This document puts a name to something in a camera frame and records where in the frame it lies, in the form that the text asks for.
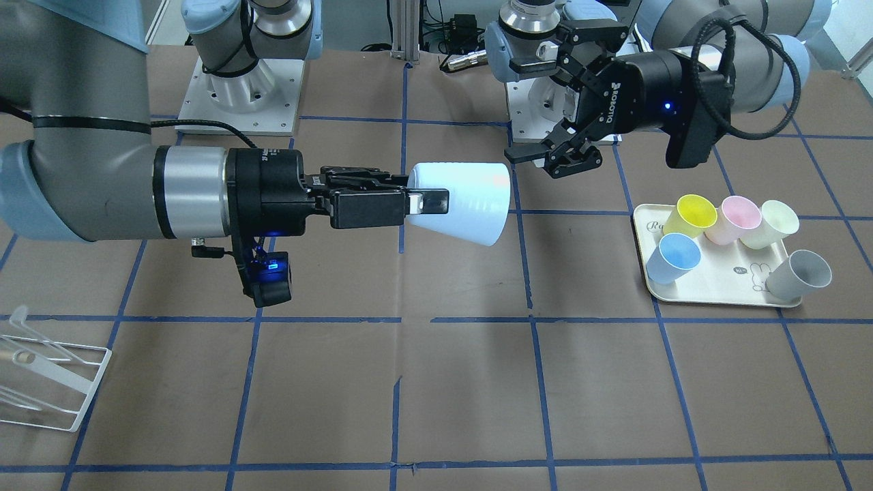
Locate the cream serving tray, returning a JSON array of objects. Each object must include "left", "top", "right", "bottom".
[{"left": 632, "top": 204, "right": 801, "bottom": 308}]

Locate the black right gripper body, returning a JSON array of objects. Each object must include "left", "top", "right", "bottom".
[{"left": 226, "top": 148, "right": 328, "bottom": 237}]

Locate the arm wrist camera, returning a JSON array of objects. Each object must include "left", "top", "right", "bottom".
[
  {"left": 231, "top": 234, "right": 292, "bottom": 308},
  {"left": 663, "top": 71, "right": 733, "bottom": 170}
]

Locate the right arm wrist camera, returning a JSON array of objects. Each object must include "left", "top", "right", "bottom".
[{"left": 231, "top": 234, "right": 292, "bottom": 308}]

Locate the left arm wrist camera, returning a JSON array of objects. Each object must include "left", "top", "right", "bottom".
[{"left": 663, "top": 71, "right": 733, "bottom": 170}]

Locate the pink plastic cup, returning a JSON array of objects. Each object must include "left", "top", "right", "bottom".
[{"left": 704, "top": 196, "right": 762, "bottom": 246}]

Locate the silver cylindrical connector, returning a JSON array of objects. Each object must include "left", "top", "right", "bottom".
[{"left": 439, "top": 49, "right": 488, "bottom": 74}]

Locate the yellow plastic cup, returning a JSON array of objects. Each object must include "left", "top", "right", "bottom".
[{"left": 663, "top": 194, "right": 717, "bottom": 239}]

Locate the grey plastic cup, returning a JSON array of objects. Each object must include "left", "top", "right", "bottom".
[{"left": 766, "top": 250, "right": 833, "bottom": 299}]

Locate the white wire cup rack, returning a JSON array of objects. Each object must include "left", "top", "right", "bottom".
[{"left": 1, "top": 305, "right": 112, "bottom": 432}]

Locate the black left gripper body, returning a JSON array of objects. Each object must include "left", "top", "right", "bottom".
[{"left": 595, "top": 50, "right": 702, "bottom": 134}]

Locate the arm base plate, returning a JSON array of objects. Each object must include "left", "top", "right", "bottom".
[
  {"left": 505, "top": 77, "right": 579, "bottom": 143},
  {"left": 179, "top": 59, "right": 306, "bottom": 137}
]

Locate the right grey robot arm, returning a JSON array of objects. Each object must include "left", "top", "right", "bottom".
[{"left": 2, "top": 1, "right": 449, "bottom": 242}]

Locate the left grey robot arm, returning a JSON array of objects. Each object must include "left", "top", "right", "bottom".
[{"left": 484, "top": 1, "right": 832, "bottom": 179}]

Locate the light blue plastic cup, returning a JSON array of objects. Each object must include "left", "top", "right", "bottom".
[{"left": 409, "top": 162, "right": 511, "bottom": 246}]

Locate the cream white plastic cup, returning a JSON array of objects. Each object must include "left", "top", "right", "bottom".
[{"left": 739, "top": 200, "right": 799, "bottom": 250}]

